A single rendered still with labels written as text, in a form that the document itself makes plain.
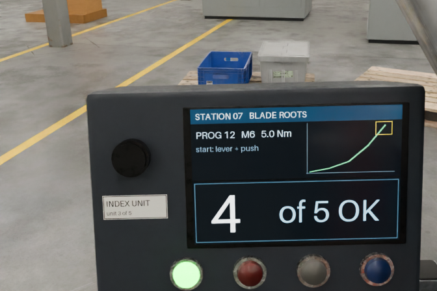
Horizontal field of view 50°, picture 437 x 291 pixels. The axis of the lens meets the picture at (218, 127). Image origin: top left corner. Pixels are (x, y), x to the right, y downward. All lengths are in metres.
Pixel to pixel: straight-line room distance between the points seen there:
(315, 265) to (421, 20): 0.20
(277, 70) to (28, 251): 2.31
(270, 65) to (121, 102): 3.46
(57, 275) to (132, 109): 1.94
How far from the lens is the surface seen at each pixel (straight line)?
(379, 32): 6.58
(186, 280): 0.38
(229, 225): 0.37
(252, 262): 0.38
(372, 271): 0.40
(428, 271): 0.52
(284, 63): 3.80
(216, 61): 4.45
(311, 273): 0.39
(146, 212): 0.38
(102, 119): 0.37
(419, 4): 0.35
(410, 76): 4.59
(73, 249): 2.40
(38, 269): 2.33
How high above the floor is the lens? 1.36
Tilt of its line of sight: 22 degrees down
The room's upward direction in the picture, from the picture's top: 1 degrees counter-clockwise
